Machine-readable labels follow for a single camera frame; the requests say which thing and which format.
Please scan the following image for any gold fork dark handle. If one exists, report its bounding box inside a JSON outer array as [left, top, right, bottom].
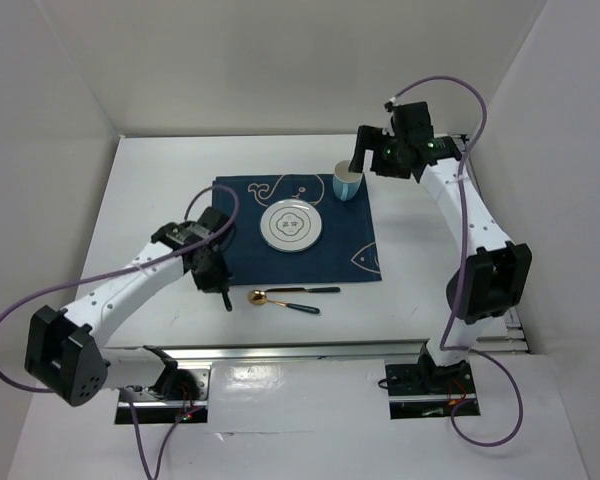
[[221, 288, 233, 312]]

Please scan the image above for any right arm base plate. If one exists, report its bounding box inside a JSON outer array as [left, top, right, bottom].
[[377, 362, 480, 420]]

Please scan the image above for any aluminium rail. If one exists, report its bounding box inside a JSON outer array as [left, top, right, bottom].
[[467, 142, 525, 342], [104, 339, 531, 365]]

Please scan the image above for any gold spoon dark handle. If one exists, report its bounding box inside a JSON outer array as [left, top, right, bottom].
[[248, 290, 321, 315]]

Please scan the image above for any white round plate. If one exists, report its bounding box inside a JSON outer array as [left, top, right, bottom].
[[259, 199, 323, 253]]

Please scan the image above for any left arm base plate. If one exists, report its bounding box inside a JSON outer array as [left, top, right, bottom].
[[114, 362, 211, 425]]

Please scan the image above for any gold knife dark handle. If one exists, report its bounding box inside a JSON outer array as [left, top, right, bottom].
[[265, 286, 341, 294]]

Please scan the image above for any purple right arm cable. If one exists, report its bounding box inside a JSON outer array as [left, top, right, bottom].
[[389, 75, 526, 447]]

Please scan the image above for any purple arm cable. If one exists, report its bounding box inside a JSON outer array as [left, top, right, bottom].
[[0, 184, 240, 480], [389, 75, 526, 447]]

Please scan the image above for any aluminium right side rail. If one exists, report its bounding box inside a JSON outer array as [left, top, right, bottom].
[[467, 142, 525, 342]]

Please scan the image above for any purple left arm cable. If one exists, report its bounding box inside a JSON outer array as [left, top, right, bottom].
[[0, 184, 240, 480]]

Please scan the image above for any white and blue mug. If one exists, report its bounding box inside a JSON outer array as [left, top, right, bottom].
[[332, 160, 364, 202]]

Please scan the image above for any aluminium front rail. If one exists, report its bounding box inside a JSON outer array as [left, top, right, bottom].
[[104, 339, 531, 365]]

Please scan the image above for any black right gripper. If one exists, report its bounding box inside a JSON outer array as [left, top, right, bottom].
[[347, 125, 410, 179]]

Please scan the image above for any blue fabric placemat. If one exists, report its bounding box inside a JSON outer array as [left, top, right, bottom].
[[214, 174, 382, 286]]

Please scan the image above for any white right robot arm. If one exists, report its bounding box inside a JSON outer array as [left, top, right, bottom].
[[349, 101, 532, 392]]

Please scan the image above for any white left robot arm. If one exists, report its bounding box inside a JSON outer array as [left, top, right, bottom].
[[25, 207, 234, 407]]

